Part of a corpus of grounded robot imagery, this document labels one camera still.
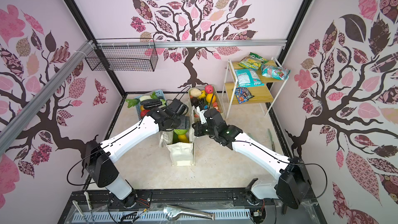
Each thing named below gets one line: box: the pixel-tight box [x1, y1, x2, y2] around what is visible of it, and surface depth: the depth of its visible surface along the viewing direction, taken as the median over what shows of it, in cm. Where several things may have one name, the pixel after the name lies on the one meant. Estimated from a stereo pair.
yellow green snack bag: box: [237, 51, 269, 71], surface depth 89 cm
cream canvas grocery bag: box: [159, 128, 196, 167], surface depth 73 cm
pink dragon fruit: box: [204, 84, 214, 94], surface depth 112 cm
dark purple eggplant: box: [139, 99, 163, 109], surface depth 106 cm
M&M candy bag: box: [235, 87, 255, 105], surface depth 97 cm
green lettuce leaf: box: [125, 98, 140, 109], surface depth 103 cm
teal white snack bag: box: [234, 68, 265, 88], surface depth 79 cm
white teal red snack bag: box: [260, 64, 292, 81], surface depth 79 cm
